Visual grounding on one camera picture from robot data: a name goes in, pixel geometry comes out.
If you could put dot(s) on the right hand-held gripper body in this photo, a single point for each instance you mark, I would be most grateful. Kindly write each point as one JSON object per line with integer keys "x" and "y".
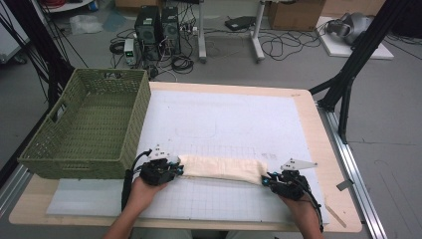
{"x": 288, "y": 186}

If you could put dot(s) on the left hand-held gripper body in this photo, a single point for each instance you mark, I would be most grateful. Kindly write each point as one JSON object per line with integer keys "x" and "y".
{"x": 157, "y": 172}

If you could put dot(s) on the cream printed cloth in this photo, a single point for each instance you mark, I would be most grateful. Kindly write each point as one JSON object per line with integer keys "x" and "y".
{"x": 222, "y": 167}

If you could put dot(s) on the green woven plastic basket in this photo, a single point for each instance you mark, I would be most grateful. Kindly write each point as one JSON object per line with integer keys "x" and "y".
{"x": 49, "y": 156}

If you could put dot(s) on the person's left hand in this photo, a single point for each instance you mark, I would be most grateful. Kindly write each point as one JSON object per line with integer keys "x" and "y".
{"x": 142, "y": 195}

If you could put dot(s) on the person's right hand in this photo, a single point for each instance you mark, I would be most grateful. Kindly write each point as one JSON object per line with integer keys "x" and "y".
{"x": 303, "y": 212}

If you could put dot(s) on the thin wooden stick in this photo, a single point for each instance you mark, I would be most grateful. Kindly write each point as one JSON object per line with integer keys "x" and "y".
{"x": 335, "y": 215}

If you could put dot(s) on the small grey flat piece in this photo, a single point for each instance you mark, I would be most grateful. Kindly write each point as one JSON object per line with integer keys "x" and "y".
{"x": 345, "y": 185}

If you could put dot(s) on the white grid mat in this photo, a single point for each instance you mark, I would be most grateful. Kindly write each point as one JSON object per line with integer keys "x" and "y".
{"x": 215, "y": 116}

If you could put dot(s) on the small white power unit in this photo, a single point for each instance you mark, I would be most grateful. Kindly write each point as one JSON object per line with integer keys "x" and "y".
{"x": 129, "y": 49}

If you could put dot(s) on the slim black computer tower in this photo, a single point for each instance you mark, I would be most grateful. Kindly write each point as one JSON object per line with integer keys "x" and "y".
{"x": 170, "y": 30}

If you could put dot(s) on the large black computer tower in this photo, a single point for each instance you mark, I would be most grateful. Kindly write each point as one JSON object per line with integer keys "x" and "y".
{"x": 147, "y": 30}

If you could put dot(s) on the white floor board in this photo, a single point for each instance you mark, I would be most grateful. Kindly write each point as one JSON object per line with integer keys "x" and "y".
{"x": 345, "y": 49}

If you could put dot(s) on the flat black device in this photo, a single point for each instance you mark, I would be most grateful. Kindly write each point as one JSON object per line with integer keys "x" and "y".
{"x": 239, "y": 23}

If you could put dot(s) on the large cardboard box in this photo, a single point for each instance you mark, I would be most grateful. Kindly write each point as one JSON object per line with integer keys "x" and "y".
{"x": 295, "y": 15}

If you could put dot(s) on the clear plastic bag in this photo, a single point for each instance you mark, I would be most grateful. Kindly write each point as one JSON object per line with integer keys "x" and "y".
{"x": 84, "y": 24}

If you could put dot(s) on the grey rounded device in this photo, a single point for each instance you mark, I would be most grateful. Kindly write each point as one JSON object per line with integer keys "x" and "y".
{"x": 351, "y": 26}

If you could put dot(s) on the aluminium rail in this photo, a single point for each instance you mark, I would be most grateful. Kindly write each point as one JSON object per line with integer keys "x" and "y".
{"x": 13, "y": 189}
{"x": 355, "y": 159}

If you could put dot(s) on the white desk frame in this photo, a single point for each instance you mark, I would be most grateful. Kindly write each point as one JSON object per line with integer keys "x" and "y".
{"x": 201, "y": 33}

